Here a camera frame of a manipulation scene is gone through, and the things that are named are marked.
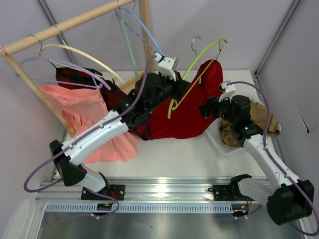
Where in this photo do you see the lime green hanger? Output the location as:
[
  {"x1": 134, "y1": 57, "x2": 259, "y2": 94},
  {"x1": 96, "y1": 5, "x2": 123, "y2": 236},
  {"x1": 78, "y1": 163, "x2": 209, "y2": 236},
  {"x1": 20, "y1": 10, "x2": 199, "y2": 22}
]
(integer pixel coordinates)
[{"x1": 167, "y1": 36, "x2": 229, "y2": 119}]

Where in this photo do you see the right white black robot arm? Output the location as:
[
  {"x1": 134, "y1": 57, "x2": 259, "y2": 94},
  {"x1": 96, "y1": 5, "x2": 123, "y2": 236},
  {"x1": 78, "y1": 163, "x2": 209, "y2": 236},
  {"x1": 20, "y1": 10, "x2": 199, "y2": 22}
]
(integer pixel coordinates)
[{"x1": 199, "y1": 95, "x2": 315, "y2": 225}]

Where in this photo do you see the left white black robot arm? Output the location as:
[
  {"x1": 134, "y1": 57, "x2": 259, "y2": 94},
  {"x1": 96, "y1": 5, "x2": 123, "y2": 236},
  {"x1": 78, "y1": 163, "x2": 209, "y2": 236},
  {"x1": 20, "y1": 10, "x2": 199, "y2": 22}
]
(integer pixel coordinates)
[{"x1": 49, "y1": 72, "x2": 189, "y2": 196}]

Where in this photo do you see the lilac hanger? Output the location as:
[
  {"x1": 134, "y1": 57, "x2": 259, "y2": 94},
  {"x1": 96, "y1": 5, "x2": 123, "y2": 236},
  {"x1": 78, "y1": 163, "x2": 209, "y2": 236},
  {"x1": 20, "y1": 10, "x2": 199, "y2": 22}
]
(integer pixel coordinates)
[{"x1": 20, "y1": 56, "x2": 111, "y2": 90}]

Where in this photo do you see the light blue hanger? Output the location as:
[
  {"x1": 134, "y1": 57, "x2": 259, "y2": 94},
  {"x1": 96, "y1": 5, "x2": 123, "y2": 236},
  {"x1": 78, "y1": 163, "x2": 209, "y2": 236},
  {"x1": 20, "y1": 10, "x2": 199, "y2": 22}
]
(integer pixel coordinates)
[{"x1": 120, "y1": 7, "x2": 164, "y2": 56}]

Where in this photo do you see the cream yellow hanger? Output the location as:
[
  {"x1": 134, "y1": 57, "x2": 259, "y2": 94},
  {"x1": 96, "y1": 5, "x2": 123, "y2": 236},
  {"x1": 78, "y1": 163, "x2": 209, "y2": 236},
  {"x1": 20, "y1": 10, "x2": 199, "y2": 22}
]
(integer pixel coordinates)
[{"x1": 38, "y1": 43, "x2": 125, "y2": 84}]

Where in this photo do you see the mint green hanger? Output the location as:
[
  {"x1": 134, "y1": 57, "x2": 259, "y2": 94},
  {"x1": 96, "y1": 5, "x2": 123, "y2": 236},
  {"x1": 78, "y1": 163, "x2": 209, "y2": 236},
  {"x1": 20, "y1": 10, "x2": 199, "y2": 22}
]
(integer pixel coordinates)
[{"x1": 116, "y1": 9, "x2": 139, "y2": 79}]

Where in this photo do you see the pink pleated skirt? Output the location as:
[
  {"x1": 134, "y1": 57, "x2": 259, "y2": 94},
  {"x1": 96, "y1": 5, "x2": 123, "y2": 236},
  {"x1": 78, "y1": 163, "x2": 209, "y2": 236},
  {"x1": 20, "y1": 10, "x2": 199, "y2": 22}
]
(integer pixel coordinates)
[{"x1": 38, "y1": 85, "x2": 139, "y2": 164}]

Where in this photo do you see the red black plaid skirt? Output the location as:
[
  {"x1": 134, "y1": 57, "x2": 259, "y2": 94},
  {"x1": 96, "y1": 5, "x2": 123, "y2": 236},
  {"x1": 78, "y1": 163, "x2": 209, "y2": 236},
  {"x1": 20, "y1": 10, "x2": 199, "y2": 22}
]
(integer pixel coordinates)
[{"x1": 55, "y1": 67, "x2": 153, "y2": 141}]

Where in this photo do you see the white plastic basket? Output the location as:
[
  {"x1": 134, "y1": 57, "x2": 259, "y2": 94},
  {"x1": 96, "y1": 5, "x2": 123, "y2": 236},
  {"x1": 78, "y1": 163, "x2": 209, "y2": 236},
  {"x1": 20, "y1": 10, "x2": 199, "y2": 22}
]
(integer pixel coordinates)
[{"x1": 205, "y1": 118, "x2": 242, "y2": 156}]

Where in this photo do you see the tan garment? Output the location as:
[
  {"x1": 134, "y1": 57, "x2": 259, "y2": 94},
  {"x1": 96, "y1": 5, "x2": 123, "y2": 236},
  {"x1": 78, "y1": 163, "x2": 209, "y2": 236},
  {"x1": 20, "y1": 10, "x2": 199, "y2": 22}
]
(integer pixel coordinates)
[{"x1": 219, "y1": 100, "x2": 281, "y2": 147}]

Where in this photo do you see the wooden clothes rack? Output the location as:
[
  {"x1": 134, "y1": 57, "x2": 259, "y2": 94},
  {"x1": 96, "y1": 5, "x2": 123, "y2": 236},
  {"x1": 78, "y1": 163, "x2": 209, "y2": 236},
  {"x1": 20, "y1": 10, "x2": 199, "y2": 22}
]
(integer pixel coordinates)
[{"x1": 0, "y1": 0, "x2": 152, "y2": 137}]

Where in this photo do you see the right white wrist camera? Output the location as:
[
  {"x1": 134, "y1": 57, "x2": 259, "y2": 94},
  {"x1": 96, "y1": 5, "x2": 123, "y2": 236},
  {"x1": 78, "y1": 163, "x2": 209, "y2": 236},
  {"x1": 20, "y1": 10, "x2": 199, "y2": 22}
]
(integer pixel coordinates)
[{"x1": 218, "y1": 81, "x2": 236, "y2": 102}]

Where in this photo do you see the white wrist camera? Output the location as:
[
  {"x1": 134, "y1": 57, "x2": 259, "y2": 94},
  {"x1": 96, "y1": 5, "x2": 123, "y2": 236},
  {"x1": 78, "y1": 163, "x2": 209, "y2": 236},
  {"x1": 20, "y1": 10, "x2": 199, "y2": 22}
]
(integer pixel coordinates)
[
  {"x1": 218, "y1": 81, "x2": 236, "y2": 102},
  {"x1": 155, "y1": 53, "x2": 179, "y2": 81}
]

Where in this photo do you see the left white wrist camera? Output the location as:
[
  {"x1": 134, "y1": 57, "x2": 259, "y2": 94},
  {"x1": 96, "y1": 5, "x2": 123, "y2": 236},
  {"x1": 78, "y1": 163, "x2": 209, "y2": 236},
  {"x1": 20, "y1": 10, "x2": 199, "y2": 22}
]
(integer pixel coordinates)
[{"x1": 155, "y1": 53, "x2": 179, "y2": 81}]

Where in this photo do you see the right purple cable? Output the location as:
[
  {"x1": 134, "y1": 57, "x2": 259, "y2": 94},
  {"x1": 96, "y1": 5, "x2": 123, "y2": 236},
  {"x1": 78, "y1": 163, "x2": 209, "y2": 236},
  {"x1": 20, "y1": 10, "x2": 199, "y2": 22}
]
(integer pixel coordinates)
[{"x1": 233, "y1": 81, "x2": 319, "y2": 237}]

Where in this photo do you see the purple cable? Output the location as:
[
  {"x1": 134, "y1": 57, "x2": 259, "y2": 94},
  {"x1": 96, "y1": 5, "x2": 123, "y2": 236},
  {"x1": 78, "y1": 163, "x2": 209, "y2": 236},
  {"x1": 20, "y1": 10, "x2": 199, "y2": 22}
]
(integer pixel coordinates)
[
  {"x1": 233, "y1": 81, "x2": 319, "y2": 237},
  {"x1": 23, "y1": 54, "x2": 158, "y2": 215}
]

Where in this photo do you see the white slotted cable duct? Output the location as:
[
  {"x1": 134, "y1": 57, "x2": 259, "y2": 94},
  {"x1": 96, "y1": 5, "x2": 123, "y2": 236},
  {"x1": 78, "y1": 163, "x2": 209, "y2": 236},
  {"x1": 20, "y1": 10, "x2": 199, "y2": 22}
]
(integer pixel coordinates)
[{"x1": 45, "y1": 203, "x2": 247, "y2": 214}]

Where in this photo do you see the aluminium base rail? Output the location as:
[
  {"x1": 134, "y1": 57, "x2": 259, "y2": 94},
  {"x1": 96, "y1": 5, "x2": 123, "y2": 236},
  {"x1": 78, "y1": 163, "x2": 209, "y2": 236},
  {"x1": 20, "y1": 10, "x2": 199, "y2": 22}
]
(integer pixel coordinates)
[{"x1": 34, "y1": 176, "x2": 275, "y2": 203}]

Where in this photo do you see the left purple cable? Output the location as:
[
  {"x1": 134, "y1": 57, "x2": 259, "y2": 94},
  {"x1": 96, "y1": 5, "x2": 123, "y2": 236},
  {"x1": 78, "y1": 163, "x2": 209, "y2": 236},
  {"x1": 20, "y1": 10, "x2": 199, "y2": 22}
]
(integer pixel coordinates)
[{"x1": 23, "y1": 54, "x2": 158, "y2": 215}]

